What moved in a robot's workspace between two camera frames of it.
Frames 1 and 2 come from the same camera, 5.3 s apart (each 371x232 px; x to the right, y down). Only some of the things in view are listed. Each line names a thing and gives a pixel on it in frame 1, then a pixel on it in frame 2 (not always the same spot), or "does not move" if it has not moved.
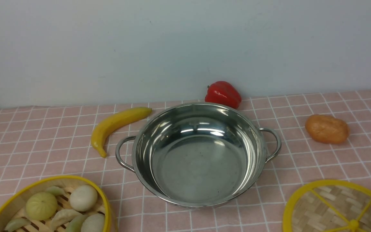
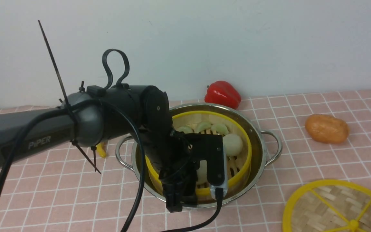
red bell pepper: (224, 92) does not move
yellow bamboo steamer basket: (13, 207) to (237, 146)
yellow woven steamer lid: (337, 205) does not move
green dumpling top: (55, 189) to (185, 129)
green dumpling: (75, 225) to (221, 129)
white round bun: (83, 198) to (233, 144)
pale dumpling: (62, 217) to (202, 126)
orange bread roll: (327, 130) does not move
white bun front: (95, 222) to (201, 173)
